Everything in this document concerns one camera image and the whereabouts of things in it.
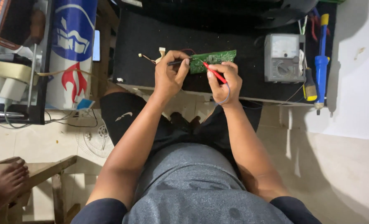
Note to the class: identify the person's right hand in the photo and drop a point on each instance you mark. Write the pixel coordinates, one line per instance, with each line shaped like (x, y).
(228, 90)

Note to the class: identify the person's left hand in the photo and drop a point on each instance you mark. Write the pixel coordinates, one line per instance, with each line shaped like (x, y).
(167, 77)

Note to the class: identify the black multimeter probe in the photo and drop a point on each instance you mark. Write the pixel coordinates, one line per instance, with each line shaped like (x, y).
(175, 62)

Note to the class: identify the red multimeter probe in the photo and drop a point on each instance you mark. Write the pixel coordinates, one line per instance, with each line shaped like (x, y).
(217, 74)

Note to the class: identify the green circuit board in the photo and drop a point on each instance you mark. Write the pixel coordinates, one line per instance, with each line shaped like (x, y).
(217, 57)

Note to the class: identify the black table mat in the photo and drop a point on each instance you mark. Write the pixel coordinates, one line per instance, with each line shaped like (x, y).
(140, 40)

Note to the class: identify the black shorts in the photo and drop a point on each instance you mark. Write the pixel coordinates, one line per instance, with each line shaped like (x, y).
(125, 121)

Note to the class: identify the grey analog multimeter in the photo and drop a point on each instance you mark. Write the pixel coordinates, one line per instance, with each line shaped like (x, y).
(284, 59)

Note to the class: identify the phone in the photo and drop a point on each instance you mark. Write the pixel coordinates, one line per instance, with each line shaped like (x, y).
(96, 46)

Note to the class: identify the large black object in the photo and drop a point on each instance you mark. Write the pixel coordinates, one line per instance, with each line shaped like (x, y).
(228, 12)

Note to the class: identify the yellow black screwdriver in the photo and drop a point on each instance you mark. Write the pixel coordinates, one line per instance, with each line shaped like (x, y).
(309, 87)

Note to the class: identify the white fan guard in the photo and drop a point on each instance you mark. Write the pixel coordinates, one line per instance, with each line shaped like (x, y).
(95, 141)

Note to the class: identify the blue white printed cylinder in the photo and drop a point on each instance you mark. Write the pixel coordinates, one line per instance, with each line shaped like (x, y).
(72, 46)

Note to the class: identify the grey shirt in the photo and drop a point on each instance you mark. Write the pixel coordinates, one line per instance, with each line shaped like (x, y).
(190, 186)

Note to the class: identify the black shelf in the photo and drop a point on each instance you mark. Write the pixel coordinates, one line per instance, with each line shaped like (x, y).
(42, 93)

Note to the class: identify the wooden stool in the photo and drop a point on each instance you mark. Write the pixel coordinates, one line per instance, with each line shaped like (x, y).
(47, 171)

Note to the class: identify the beige tape roll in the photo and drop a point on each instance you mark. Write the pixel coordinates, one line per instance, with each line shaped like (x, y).
(7, 70)

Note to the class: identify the black orange speaker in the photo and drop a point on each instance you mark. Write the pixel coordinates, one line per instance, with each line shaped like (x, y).
(13, 21)

